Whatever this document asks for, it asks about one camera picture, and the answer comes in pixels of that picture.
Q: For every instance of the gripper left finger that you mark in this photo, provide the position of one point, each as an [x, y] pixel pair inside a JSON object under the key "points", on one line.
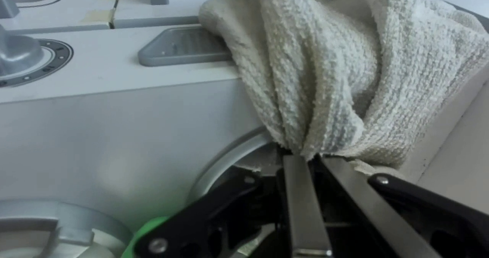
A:
{"points": [[214, 216]]}

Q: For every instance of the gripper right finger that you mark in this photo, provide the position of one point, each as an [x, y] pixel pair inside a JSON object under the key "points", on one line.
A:
{"points": [[420, 216]]}

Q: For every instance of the white towel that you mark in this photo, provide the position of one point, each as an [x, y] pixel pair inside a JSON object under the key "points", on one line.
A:
{"points": [[344, 71]]}

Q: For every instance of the grey stove knob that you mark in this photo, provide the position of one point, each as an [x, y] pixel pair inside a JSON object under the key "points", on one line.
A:
{"points": [[19, 57]]}

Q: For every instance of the round grey toy door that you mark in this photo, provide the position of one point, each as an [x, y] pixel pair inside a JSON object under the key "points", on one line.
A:
{"points": [[223, 162]]}

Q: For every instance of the green plastic piece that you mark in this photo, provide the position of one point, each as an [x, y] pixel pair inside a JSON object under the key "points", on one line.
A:
{"points": [[147, 227]]}

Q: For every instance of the white toy kitchen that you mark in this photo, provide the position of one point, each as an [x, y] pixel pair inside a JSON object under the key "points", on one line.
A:
{"points": [[114, 136]]}

